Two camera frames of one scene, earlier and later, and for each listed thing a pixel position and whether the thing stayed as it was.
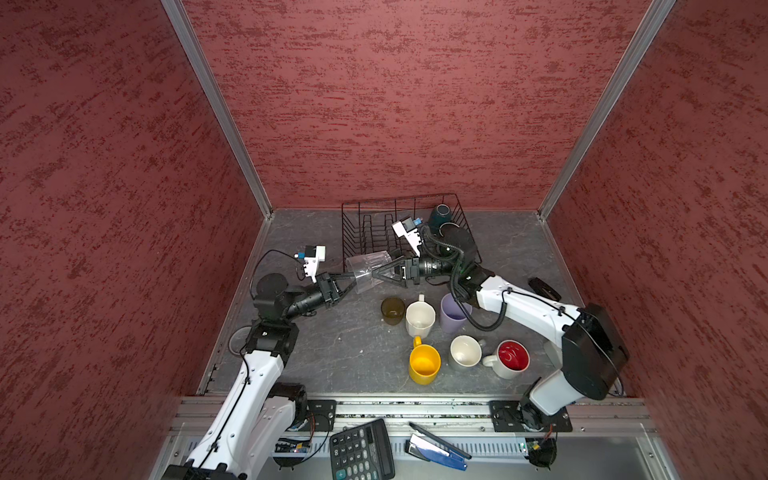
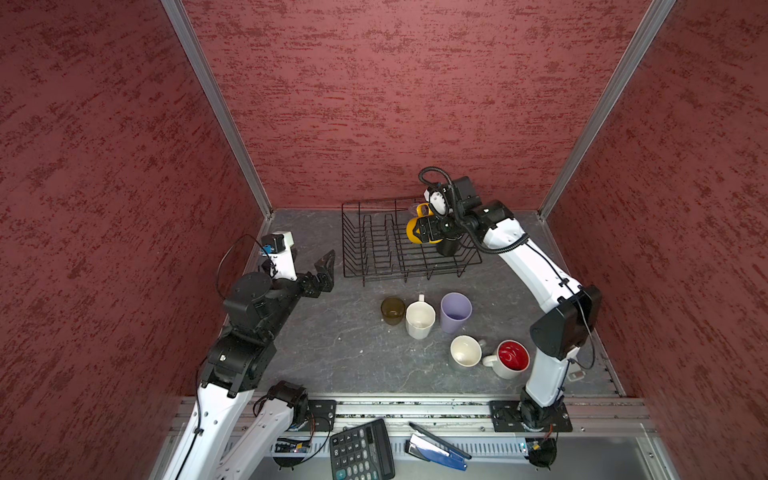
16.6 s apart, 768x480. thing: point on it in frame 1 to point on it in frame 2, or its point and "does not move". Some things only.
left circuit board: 285,445 does not move
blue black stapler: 423,445 does not move
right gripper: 412,268 to 425,223
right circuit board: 541,452 does not move
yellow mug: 424,363 to 422,210
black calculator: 362,452 does not move
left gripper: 332,286 to 325,276
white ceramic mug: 419,317 does not move
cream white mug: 466,351 does not move
